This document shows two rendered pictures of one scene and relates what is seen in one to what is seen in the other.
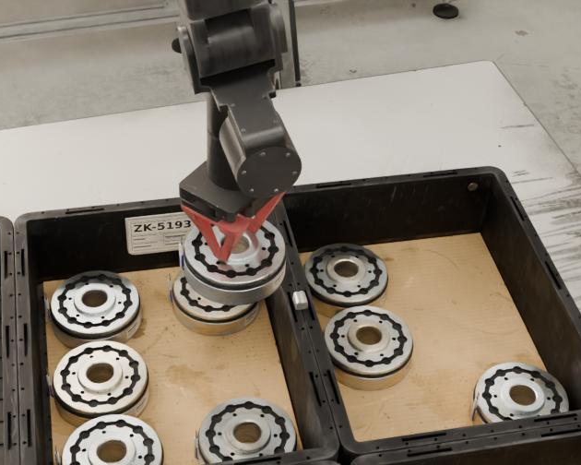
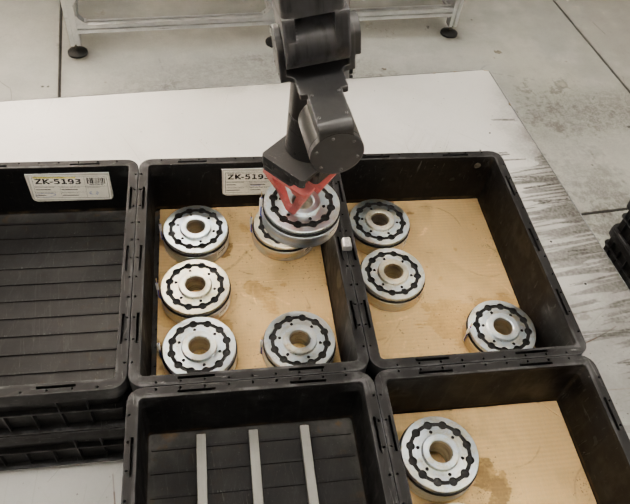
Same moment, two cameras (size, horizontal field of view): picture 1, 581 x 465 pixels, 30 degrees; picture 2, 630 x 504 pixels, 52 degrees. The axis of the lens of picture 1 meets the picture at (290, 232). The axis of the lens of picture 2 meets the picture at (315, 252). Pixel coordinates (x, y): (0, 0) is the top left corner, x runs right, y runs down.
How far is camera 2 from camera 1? 25 cm
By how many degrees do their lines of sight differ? 8
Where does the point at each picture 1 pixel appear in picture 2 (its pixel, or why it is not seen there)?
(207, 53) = (294, 48)
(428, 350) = (434, 284)
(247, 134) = (322, 121)
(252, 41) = (332, 41)
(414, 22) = (427, 38)
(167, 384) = (244, 294)
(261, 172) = (330, 153)
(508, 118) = (497, 113)
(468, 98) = (469, 96)
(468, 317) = (464, 261)
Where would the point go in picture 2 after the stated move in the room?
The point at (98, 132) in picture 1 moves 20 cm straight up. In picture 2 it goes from (209, 99) to (205, 20)
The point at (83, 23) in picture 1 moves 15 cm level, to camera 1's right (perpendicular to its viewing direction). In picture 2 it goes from (207, 21) to (243, 26)
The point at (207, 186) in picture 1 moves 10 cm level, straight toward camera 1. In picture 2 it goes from (284, 157) to (281, 220)
